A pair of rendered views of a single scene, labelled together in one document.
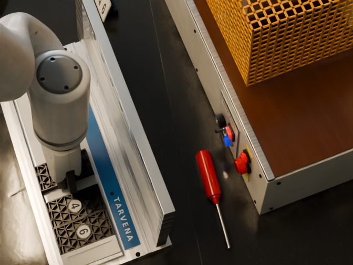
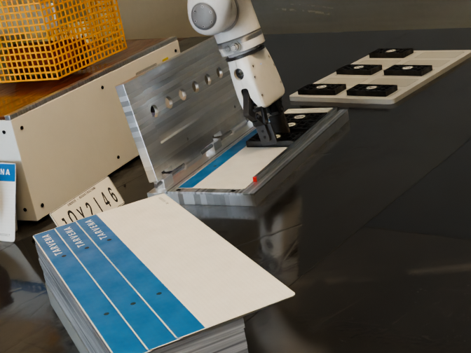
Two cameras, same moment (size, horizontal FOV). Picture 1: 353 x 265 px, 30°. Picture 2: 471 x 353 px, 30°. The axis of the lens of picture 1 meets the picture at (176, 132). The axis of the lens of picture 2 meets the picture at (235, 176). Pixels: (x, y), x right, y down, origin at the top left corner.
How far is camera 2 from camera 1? 211 cm
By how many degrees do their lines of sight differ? 88
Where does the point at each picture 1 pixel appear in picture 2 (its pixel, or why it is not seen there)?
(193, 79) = (125, 171)
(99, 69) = (177, 131)
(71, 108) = not seen: outside the picture
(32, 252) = (346, 132)
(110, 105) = (200, 118)
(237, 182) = not seen: hidden behind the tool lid
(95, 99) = (202, 163)
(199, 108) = not seen: hidden behind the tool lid
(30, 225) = (333, 141)
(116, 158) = (233, 140)
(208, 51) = (115, 66)
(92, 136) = (232, 151)
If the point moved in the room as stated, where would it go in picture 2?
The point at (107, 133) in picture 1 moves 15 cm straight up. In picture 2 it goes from (221, 149) to (206, 72)
